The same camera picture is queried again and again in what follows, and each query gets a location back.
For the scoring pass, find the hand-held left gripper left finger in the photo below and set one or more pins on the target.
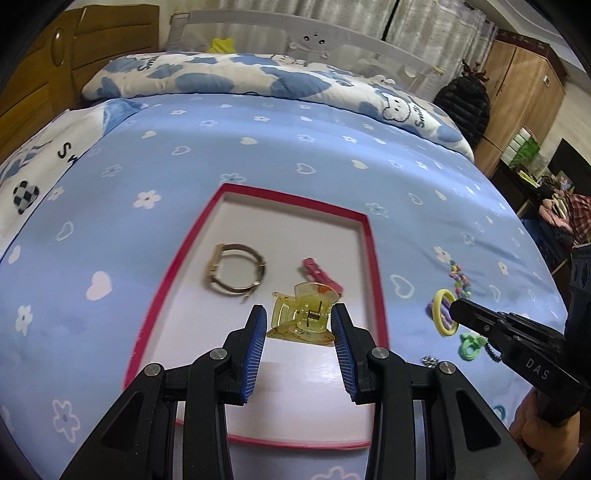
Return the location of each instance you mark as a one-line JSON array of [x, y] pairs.
[[254, 350]]

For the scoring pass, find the wooden headboard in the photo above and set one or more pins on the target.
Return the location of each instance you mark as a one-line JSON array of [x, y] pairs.
[[55, 55]]

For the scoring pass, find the person's right hand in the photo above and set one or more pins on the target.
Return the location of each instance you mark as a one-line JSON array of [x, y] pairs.
[[545, 438]]

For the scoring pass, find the wooden wardrobe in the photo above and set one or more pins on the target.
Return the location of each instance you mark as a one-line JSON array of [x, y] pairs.
[[526, 92]]

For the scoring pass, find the pink cloth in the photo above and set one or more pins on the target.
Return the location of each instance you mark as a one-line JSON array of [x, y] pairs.
[[551, 214]]

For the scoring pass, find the stack of green boxes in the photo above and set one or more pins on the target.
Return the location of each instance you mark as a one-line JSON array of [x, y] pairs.
[[521, 147]]

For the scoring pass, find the pink hair clip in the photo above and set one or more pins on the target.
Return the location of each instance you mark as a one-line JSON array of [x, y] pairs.
[[318, 272]]

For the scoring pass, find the yellow plush toy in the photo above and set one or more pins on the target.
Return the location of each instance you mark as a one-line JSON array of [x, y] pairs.
[[221, 45]]

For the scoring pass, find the black monitor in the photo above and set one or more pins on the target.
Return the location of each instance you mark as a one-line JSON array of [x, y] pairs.
[[575, 161]]

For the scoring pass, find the red plaid cloth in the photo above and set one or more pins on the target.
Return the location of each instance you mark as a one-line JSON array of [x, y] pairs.
[[581, 217]]

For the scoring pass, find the red cardboard tray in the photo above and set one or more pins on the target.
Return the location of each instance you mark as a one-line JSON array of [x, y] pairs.
[[277, 230]]

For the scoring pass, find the yellow claw hair clip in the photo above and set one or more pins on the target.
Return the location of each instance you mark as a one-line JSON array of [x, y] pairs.
[[300, 323]]

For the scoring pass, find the gold wristwatch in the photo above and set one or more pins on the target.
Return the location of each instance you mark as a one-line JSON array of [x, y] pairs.
[[212, 272]]

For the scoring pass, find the black puffer jacket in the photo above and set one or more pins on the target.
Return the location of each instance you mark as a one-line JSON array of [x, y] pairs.
[[464, 110]]

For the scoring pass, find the grey patterned curtain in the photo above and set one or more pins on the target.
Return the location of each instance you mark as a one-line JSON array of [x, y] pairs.
[[415, 18]]

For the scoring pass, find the white pillow with checkered heart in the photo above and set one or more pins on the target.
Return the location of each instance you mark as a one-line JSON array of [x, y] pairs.
[[46, 161]]

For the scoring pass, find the grey bed rail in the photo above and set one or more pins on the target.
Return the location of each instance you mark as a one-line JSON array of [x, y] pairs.
[[346, 41]]

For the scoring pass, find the blue flower bedsheet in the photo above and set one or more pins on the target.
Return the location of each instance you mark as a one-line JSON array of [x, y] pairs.
[[115, 230]]

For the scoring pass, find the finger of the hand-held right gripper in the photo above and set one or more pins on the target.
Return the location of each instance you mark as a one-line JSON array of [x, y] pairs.
[[521, 350]]

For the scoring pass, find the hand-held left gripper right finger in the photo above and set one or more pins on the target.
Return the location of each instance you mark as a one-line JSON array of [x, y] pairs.
[[344, 355]]

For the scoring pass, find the blue cloud-print pillow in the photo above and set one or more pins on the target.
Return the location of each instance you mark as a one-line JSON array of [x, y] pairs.
[[231, 74]]

